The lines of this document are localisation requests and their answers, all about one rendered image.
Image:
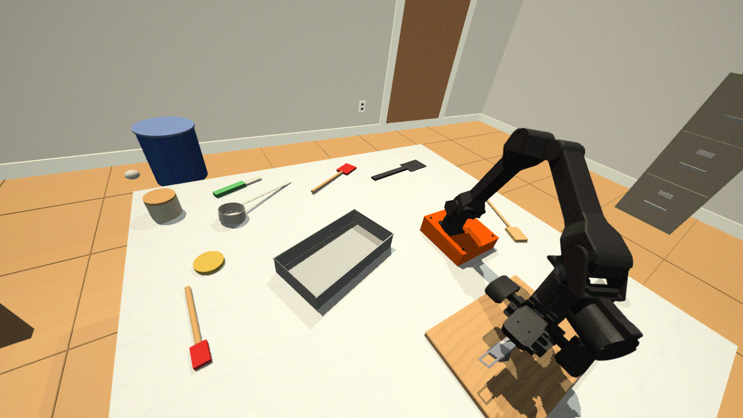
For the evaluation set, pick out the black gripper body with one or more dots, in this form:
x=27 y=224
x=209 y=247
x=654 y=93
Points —
x=573 y=356

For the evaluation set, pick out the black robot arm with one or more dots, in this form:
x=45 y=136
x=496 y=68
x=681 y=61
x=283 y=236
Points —
x=590 y=248

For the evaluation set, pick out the grey canister with orange lid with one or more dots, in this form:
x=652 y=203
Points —
x=162 y=204

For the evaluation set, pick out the dark grey spatula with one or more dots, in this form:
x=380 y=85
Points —
x=411 y=166

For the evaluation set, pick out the yellow flat disc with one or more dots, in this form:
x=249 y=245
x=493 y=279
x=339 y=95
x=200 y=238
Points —
x=208 y=263

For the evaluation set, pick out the grey saucepan with long handle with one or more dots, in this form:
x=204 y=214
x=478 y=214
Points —
x=234 y=213

